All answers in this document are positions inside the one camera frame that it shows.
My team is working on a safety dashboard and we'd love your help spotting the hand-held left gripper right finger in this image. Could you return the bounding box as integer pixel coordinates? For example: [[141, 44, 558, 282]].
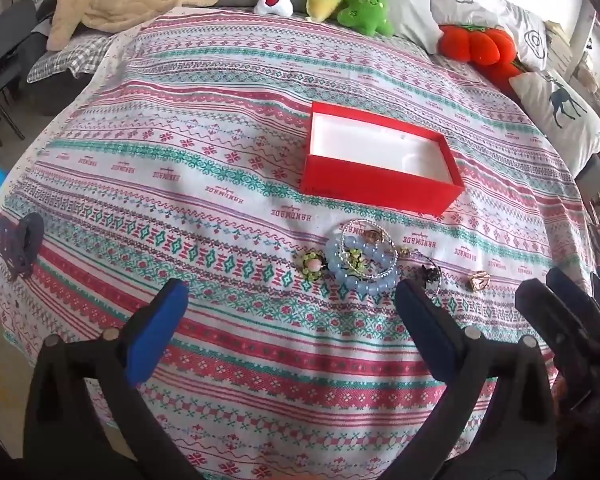
[[380, 277, 558, 480]]

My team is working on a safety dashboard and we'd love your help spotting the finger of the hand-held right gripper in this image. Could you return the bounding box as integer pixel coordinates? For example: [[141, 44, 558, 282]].
[[547, 266, 600, 361], [514, 280, 600, 411]]

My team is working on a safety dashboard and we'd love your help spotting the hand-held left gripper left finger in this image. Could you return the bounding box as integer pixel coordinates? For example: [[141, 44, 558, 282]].
[[22, 277, 201, 480]]

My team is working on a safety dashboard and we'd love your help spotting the blue bead bracelet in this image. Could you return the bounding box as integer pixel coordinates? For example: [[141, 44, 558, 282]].
[[325, 237, 403, 303]]

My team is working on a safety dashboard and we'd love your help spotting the clear bead bracelet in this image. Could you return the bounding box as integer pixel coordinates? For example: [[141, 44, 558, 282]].
[[337, 219, 401, 281]]

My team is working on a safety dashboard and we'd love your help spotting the green bead flower pink centre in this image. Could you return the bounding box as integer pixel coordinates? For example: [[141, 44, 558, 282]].
[[300, 250, 327, 279]]

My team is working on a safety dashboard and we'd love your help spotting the red jewelry box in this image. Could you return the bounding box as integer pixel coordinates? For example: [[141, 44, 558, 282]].
[[300, 101, 465, 217]]

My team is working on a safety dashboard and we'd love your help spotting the patterned red green bedspread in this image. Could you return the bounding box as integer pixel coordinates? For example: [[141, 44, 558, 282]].
[[0, 5, 598, 480]]

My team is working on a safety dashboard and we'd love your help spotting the dark heart-shaped pad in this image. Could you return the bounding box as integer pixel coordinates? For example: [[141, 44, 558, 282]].
[[0, 212, 45, 282]]

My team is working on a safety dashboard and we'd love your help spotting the white deer pillow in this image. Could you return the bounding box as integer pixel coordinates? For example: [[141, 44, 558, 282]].
[[509, 67, 600, 176]]

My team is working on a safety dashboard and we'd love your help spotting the grey checked sheet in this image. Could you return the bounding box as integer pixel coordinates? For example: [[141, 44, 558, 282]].
[[27, 30, 118, 83]]

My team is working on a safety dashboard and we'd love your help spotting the white printed pillow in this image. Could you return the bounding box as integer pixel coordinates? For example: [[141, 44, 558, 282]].
[[430, 0, 548, 71]]

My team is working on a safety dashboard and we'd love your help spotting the green tree plush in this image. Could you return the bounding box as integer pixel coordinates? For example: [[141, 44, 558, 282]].
[[337, 0, 396, 37]]

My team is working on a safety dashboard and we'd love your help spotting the black chair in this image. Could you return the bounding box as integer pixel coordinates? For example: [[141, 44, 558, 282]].
[[0, 0, 46, 148]]

